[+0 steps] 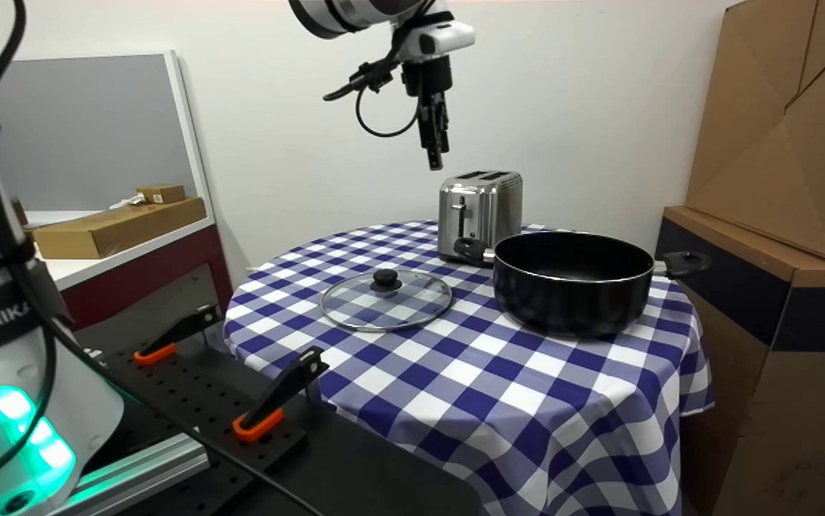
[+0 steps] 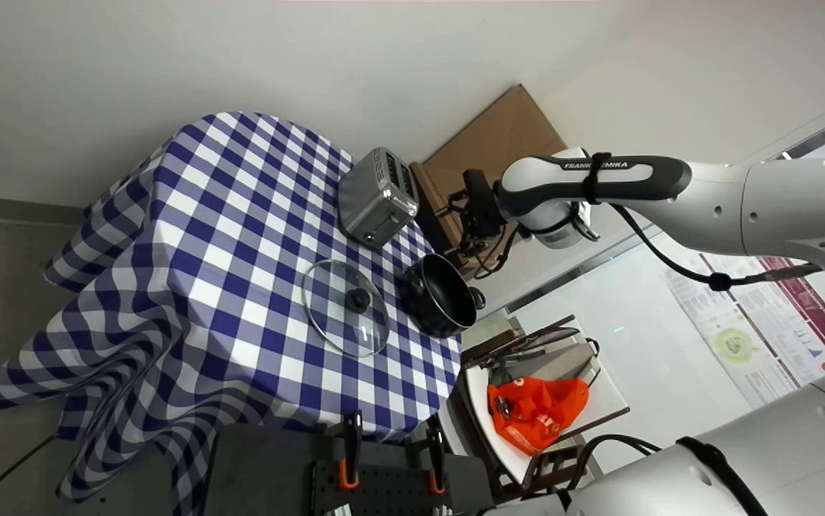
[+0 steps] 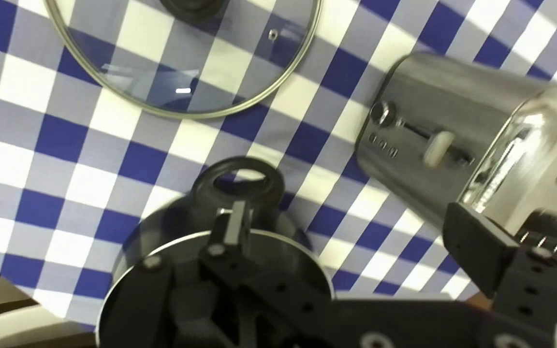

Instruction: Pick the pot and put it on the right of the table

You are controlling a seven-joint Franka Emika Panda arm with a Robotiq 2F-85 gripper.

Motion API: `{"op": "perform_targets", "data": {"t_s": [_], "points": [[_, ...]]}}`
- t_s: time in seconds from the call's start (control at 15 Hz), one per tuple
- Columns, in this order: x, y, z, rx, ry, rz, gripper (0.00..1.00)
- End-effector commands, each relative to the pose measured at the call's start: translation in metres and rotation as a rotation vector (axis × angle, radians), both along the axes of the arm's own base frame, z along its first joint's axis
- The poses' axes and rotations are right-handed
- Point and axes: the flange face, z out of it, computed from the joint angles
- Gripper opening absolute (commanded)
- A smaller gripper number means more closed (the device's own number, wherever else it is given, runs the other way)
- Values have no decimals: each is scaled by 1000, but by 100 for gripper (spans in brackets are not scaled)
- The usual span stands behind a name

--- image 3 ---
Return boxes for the black cooking pot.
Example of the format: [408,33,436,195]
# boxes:
[95,155,337,348]

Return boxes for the silver two-slot toaster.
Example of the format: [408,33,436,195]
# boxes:
[354,50,557,273]

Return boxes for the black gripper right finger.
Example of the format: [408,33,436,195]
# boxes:
[443,201,557,348]

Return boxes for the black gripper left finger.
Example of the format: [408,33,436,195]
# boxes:
[101,199,333,348]

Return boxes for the blue white checkered tablecloth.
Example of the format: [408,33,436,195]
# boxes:
[0,0,557,327]

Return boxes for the glass lid with black knob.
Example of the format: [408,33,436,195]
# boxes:
[43,0,323,122]

